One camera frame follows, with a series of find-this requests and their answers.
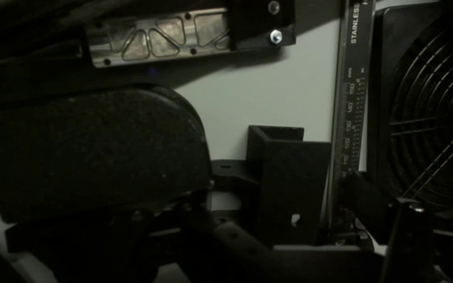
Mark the black cooling fan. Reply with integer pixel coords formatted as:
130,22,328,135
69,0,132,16
366,2,453,211

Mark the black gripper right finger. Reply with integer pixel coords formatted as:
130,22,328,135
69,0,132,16
380,197,434,283

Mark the black drawer with silver handle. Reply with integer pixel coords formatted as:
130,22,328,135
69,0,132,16
0,0,453,283

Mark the black bracket with screws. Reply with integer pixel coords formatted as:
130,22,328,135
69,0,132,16
228,0,297,49

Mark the aluminium triangle cutout part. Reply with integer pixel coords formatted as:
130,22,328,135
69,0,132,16
83,6,232,69

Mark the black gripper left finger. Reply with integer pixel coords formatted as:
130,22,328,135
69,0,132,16
4,198,217,283

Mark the black box part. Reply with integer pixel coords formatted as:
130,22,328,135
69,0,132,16
245,124,333,248

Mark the stainless steel ruler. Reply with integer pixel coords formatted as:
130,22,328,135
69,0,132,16
325,0,377,226

